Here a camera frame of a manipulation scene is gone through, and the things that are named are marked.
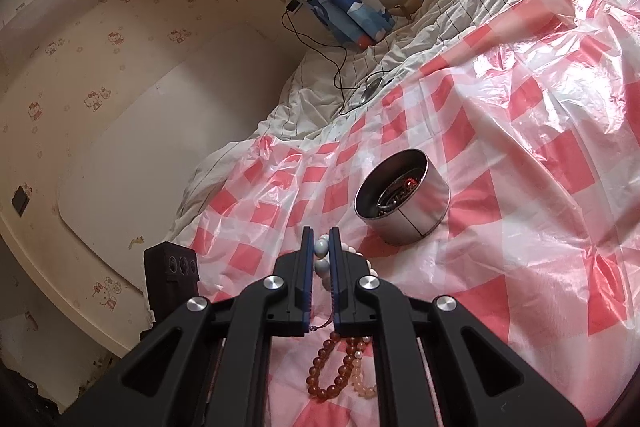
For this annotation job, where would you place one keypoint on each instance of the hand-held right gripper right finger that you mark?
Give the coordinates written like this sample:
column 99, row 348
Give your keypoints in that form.
column 336, row 302

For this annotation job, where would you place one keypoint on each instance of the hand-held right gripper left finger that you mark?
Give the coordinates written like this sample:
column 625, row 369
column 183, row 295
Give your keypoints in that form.
column 309, row 297

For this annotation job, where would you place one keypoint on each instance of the round metal tin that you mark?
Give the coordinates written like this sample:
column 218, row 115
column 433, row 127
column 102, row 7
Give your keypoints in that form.
column 415, row 222

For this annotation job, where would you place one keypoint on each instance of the pile of mixed jewelry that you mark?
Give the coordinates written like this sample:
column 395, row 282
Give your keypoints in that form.
column 410, row 183

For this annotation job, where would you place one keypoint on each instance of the white striped quilt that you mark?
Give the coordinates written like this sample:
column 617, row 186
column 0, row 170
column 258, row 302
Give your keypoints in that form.
column 315, row 107

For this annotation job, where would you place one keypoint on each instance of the red white checked plastic sheet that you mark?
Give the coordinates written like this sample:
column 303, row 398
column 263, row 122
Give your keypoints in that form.
column 525, row 207

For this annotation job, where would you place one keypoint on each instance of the round grey device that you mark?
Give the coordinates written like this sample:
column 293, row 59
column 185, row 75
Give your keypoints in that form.
column 370, row 93

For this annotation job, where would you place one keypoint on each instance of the black charger plug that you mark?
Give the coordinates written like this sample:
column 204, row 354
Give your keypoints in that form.
column 293, row 5

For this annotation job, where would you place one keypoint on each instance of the white wall panel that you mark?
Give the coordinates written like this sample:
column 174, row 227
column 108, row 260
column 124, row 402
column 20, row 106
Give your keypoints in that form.
column 165, row 182

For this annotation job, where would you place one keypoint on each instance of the dark wall switch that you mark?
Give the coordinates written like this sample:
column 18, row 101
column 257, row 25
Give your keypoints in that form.
column 21, row 200

